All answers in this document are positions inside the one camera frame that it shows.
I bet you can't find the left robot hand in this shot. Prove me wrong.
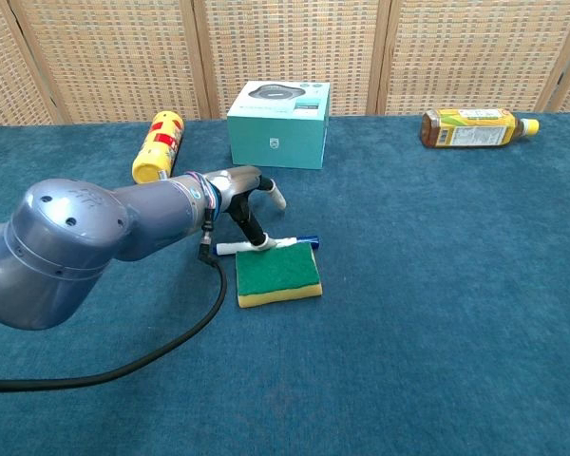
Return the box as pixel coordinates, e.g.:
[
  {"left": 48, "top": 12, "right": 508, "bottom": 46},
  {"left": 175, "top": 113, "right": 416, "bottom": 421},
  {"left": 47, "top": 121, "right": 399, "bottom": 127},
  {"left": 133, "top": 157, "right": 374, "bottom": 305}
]
[{"left": 203, "top": 165, "right": 288, "bottom": 251}]

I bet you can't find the blue white marker pen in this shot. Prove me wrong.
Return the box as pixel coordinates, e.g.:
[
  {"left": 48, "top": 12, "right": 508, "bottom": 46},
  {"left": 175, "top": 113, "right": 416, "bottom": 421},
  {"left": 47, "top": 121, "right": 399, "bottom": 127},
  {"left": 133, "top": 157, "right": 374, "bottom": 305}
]
[{"left": 215, "top": 233, "right": 321, "bottom": 257}]

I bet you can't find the green and yellow sponge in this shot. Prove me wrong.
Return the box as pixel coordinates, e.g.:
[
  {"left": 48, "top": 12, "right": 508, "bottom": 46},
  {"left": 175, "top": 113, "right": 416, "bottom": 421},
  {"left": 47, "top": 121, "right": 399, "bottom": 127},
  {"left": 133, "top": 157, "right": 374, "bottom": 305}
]
[{"left": 235, "top": 242, "right": 325, "bottom": 310}]

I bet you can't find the teal and white speaker box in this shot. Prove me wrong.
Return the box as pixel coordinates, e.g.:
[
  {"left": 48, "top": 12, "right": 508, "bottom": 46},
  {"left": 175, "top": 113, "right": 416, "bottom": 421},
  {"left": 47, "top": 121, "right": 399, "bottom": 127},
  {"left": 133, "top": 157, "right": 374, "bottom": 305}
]
[{"left": 225, "top": 80, "right": 333, "bottom": 171}]

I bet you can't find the yellow bottle with red label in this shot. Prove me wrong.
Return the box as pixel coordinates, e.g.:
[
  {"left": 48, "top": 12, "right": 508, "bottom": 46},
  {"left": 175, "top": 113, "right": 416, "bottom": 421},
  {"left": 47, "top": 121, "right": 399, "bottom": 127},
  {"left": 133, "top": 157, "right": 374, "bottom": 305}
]
[{"left": 131, "top": 110, "right": 185, "bottom": 186}]

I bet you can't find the blue felt table cloth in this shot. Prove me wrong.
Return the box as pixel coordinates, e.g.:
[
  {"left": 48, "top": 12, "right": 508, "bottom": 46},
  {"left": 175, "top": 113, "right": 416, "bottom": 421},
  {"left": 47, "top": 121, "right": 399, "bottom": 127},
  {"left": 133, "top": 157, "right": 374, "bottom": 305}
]
[{"left": 0, "top": 110, "right": 570, "bottom": 456}]

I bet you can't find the tea bottle with yellow cap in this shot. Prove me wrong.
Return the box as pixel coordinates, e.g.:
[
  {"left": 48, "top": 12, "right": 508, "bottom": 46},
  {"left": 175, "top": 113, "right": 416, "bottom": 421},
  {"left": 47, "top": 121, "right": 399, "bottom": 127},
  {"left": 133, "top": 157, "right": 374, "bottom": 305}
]
[{"left": 419, "top": 107, "right": 542, "bottom": 150}]

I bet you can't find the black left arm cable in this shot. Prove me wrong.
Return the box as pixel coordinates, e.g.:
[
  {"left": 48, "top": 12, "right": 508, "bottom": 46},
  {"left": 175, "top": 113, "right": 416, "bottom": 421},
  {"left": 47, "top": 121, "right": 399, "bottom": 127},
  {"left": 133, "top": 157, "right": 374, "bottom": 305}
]
[{"left": 0, "top": 208, "right": 229, "bottom": 393}]

